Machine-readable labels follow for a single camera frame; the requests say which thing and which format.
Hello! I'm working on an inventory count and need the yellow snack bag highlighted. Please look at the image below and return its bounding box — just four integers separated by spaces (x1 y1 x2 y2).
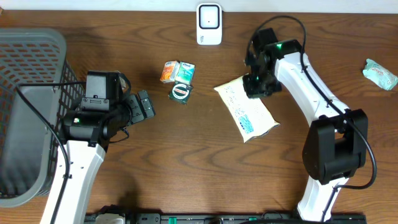
214 76 280 142

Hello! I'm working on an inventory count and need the round tape roll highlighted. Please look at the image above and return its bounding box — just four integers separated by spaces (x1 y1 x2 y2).
169 82 193 105

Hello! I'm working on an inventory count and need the orange small carton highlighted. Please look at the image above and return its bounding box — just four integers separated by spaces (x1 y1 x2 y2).
160 60 180 83

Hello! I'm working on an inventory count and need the teal small carton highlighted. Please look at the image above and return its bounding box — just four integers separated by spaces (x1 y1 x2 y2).
175 62 195 85

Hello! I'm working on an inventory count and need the mint green pack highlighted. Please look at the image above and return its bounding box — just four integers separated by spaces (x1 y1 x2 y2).
363 58 397 91

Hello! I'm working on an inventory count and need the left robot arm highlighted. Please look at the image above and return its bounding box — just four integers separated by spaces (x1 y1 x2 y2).
41 70 155 223

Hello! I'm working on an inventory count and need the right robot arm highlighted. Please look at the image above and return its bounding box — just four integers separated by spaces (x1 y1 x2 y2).
243 28 368 222

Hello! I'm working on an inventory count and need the white barcode scanner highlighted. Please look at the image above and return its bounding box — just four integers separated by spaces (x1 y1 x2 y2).
196 3 223 45

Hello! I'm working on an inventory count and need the grey plastic shopping basket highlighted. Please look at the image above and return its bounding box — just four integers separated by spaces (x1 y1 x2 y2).
1 28 85 208

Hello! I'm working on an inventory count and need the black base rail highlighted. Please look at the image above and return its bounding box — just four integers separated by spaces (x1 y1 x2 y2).
83 212 368 224

